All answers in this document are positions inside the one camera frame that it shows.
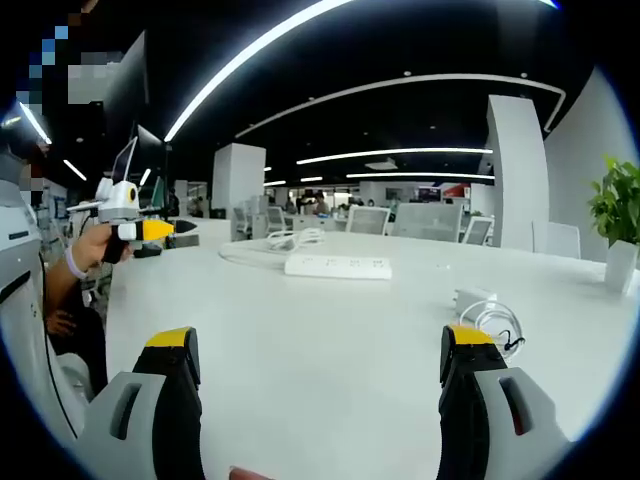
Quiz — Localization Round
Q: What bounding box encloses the white power strip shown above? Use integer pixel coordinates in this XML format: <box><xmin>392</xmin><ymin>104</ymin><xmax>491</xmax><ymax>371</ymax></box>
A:
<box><xmin>283</xmin><ymin>252</ymin><xmax>394</xmax><ymax>281</ymax></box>

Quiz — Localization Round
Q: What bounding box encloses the large dark monitor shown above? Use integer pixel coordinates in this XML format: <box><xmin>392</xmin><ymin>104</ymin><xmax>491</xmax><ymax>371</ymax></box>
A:
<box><xmin>101</xmin><ymin>28</ymin><xmax>152</xmax><ymax>147</ymax></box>

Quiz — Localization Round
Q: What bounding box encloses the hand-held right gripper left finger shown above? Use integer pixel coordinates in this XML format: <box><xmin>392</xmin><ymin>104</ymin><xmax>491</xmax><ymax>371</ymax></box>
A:
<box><xmin>74</xmin><ymin>325</ymin><xmax>207</xmax><ymax>480</ymax></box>

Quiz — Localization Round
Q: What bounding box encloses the white mesh office chair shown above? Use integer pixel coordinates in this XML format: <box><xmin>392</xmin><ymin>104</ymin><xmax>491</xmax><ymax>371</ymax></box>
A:
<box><xmin>344</xmin><ymin>205</ymin><xmax>392</xmax><ymax>236</ymax></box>
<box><xmin>531</xmin><ymin>218</ymin><xmax>582</xmax><ymax>261</ymax></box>
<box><xmin>460</xmin><ymin>215</ymin><xmax>496</xmax><ymax>247</ymax></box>
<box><xmin>264</xmin><ymin>205</ymin><xmax>295</xmax><ymax>236</ymax></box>

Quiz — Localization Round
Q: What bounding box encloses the white cable bundle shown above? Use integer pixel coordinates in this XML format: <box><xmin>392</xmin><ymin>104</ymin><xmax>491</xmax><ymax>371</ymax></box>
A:
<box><xmin>265</xmin><ymin>226</ymin><xmax>322</xmax><ymax>252</ymax></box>

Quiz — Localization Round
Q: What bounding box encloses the green potted plant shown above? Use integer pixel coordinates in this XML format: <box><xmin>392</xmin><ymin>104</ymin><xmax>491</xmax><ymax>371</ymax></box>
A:
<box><xmin>586</xmin><ymin>153</ymin><xmax>640</xmax><ymax>250</ymax></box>

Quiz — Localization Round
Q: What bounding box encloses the white worn device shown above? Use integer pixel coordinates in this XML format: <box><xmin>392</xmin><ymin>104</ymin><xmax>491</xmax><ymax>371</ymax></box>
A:
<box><xmin>0</xmin><ymin>147</ymin><xmax>92</xmax><ymax>442</ymax></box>

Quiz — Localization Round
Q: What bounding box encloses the white charger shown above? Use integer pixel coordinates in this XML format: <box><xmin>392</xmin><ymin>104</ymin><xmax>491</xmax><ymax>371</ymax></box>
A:
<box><xmin>452</xmin><ymin>286</ymin><xmax>498</xmax><ymax>315</ymax></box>

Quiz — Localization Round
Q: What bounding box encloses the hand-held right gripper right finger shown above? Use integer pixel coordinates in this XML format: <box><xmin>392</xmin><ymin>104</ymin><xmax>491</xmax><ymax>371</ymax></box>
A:
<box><xmin>437</xmin><ymin>323</ymin><xmax>575</xmax><ymax>480</ymax></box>

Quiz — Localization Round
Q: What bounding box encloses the white desk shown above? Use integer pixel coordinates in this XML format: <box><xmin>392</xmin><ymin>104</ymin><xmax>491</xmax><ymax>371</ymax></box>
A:
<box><xmin>103</xmin><ymin>216</ymin><xmax>640</xmax><ymax>480</ymax></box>

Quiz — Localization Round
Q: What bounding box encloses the person's right hand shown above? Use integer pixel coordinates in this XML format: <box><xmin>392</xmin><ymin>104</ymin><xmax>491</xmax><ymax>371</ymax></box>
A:
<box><xmin>228</xmin><ymin>465</ymin><xmax>278</xmax><ymax>480</ymax></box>

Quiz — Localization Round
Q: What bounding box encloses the long curved ceiling light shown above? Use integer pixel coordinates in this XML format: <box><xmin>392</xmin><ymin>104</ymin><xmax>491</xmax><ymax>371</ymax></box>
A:
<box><xmin>162</xmin><ymin>0</ymin><xmax>357</xmax><ymax>144</ymax></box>

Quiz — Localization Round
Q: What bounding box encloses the white charger cable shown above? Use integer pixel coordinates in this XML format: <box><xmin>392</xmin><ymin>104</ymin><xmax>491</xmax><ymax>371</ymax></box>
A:
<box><xmin>458</xmin><ymin>298</ymin><xmax>526</xmax><ymax>360</ymax></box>

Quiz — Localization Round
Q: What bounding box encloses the person's left hand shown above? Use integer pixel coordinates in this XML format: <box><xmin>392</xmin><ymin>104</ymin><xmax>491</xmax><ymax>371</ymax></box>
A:
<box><xmin>72</xmin><ymin>223</ymin><xmax>135</xmax><ymax>271</ymax></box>

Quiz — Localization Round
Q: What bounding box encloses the white plant pot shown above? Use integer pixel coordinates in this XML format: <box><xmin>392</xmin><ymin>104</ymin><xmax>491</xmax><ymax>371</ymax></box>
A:
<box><xmin>603</xmin><ymin>238</ymin><xmax>640</xmax><ymax>296</ymax></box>

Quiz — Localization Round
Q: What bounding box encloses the purple wristband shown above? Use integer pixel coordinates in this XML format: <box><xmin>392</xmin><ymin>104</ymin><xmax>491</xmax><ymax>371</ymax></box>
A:
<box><xmin>63</xmin><ymin>245</ymin><xmax>90</xmax><ymax>280</ymax></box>

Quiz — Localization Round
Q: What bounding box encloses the person's dark clothing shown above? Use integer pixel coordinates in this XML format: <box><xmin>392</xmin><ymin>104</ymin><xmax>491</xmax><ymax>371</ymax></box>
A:
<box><xmin>45</xmin><ymin>277</ymin><xmax>110</xmax><ymax>404</ymax></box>

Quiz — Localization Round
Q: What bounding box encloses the white power strip cable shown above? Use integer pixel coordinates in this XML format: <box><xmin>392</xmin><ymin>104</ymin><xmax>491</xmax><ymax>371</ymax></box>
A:
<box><xmin>217</xmin><ymin>234</ymin><xmax>302</xmax><ymax>272</ymax></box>

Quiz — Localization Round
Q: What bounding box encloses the small tilted monitor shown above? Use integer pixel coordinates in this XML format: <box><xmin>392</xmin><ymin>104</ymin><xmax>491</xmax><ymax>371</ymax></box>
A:
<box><xmin>110</xmin><ymin>135</ymin><xmax>140</xmax><ymax>185</ymax></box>

